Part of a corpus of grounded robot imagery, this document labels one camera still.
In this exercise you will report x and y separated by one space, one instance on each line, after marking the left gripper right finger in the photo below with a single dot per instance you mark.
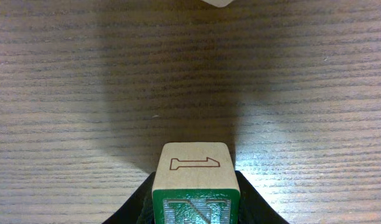
253 208

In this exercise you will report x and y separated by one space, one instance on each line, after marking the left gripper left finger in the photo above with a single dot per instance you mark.
138 209

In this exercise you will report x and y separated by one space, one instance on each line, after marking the green N block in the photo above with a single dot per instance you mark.
195 182

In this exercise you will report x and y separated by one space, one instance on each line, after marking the red A block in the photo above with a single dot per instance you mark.
218 3

